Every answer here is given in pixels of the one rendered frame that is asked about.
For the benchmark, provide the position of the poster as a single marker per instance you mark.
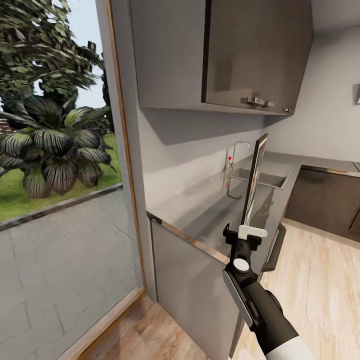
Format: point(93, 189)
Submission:
point(254, 177)

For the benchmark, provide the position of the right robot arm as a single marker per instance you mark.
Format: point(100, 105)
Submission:
point(259, 307)

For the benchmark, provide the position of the dishwasher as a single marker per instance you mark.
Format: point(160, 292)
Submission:
point(267, 267)

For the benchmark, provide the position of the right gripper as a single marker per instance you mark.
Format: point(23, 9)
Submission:
point(251, 243)

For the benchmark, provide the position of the fixed window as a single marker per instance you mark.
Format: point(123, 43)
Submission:
point(71, 262)

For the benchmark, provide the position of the drop in sink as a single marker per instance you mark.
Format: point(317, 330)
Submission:
point(272, 174)

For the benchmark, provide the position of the cabinet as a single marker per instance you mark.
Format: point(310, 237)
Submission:
point(228, 56)
point(298, 58)

